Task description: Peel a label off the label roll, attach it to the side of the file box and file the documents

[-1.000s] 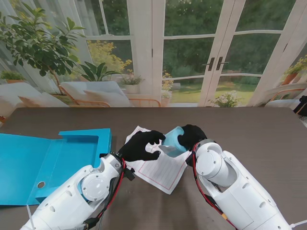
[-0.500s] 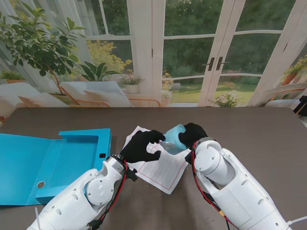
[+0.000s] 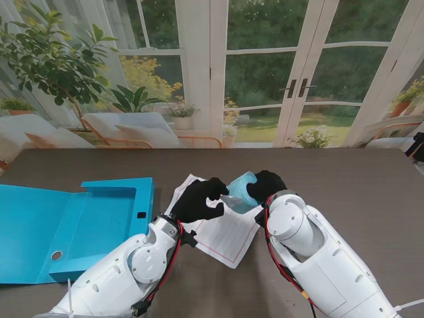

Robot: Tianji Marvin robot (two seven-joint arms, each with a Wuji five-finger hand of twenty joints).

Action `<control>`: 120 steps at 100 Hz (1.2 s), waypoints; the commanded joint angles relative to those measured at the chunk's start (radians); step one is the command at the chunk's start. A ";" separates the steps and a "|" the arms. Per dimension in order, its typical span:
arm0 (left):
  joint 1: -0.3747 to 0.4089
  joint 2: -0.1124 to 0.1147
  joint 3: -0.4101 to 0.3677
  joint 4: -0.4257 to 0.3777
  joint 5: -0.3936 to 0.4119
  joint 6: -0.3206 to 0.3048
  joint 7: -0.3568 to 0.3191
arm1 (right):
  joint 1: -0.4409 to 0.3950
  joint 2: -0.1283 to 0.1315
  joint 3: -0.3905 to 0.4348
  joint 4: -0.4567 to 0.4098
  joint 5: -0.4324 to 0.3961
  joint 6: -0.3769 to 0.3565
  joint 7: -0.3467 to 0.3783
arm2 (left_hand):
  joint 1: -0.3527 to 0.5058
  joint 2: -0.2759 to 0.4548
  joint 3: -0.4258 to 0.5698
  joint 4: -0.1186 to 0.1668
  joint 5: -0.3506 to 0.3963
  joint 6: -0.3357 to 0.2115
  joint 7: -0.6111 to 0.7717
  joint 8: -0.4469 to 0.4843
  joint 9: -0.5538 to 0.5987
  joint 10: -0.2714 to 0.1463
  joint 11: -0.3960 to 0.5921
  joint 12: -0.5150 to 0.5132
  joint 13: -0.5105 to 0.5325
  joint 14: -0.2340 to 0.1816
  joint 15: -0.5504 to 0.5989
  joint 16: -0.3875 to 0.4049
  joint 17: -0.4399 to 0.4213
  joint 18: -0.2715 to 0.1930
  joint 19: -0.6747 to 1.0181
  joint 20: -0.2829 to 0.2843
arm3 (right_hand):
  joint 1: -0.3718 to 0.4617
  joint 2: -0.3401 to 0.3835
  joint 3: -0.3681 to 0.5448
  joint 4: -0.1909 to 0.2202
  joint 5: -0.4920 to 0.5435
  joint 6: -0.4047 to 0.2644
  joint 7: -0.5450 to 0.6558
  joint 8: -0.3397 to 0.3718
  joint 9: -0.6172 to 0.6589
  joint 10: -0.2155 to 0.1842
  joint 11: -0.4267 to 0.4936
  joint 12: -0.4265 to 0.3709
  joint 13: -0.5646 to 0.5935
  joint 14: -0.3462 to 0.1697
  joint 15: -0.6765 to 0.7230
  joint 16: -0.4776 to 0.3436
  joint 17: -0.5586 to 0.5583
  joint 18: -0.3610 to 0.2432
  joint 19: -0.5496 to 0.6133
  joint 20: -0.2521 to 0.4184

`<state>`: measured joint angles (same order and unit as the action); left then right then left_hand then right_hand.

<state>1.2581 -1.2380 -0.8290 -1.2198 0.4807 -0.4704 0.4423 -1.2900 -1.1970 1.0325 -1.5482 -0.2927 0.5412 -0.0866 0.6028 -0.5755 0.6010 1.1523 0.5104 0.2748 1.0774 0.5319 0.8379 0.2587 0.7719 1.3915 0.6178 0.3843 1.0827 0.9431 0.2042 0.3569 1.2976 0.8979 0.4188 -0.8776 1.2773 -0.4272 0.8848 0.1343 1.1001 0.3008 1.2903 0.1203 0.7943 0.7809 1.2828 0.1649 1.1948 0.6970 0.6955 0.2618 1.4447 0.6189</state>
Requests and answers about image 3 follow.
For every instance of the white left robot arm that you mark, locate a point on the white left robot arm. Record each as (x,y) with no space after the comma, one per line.
(116,275)

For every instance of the white peeled label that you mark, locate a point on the white peeled label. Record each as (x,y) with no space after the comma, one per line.
(232,200)

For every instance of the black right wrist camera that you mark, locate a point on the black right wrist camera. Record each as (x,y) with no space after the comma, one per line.
(261,219)

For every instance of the white lined paper sheets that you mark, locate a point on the white lined paper sheets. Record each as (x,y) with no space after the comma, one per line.
(228,242)

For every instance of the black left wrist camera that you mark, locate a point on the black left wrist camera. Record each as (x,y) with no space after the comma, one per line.
(189,239)

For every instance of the light blue label roll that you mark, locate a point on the light blue label roll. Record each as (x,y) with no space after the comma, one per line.
(240,190)

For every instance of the printed garden window backdrop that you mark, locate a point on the printed garden window backdrop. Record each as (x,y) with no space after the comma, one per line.
(265,66)

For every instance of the blue file box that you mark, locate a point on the blue file box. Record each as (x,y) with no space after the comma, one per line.
(39,225)

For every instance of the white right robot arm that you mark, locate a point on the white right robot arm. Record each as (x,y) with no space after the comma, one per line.
(331,258)

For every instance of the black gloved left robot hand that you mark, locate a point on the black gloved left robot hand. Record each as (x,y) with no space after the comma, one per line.
(195,205)

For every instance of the black stand at table edge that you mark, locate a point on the black stand at table edge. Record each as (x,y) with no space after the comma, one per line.
(418,145)

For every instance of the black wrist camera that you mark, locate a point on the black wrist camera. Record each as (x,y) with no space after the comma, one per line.
(261,219)
(189,239)

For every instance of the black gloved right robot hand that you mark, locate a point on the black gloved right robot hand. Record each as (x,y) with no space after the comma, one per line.
(268,185)

